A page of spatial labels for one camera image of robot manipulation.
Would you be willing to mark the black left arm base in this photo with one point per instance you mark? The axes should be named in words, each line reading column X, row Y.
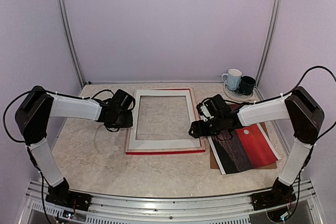
column 69, row 199

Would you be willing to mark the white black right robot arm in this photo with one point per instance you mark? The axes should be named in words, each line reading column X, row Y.
column 297, row 107

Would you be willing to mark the right aluminium corner post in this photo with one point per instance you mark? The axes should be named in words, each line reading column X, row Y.
column 268, row 41

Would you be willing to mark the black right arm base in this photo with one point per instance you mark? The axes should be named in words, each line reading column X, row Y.
column 278, row 195

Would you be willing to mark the dark green mug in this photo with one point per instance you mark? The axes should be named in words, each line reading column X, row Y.
column 247, row 85

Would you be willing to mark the red sunset photo white border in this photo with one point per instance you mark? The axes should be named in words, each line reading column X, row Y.
column 244, row 150

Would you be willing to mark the aluminium corner post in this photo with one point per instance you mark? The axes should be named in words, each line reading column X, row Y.
column 268, row 41
column 70, row 42

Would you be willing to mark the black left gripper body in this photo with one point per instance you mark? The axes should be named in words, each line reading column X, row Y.
column 122, row 122

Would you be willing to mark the brown frame backing board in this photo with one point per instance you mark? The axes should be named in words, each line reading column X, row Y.
column 267, row 166

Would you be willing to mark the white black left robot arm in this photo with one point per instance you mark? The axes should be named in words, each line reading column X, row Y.
column 40, row 105

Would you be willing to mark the aluminium front rail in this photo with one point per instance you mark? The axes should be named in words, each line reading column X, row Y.
column 233, row 208

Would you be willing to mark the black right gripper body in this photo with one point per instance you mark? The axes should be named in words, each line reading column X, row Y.
column 214, row 128

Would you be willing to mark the red wooden picture frame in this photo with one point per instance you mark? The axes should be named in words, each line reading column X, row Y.
column 164, row 150

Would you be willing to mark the white plate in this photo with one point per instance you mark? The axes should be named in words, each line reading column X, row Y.
column 237, row 96

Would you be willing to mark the left aluminium corner post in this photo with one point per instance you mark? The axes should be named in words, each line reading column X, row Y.
column 70, row 42

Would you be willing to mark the light blue mug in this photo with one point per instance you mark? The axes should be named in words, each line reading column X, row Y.
column 232, row 78

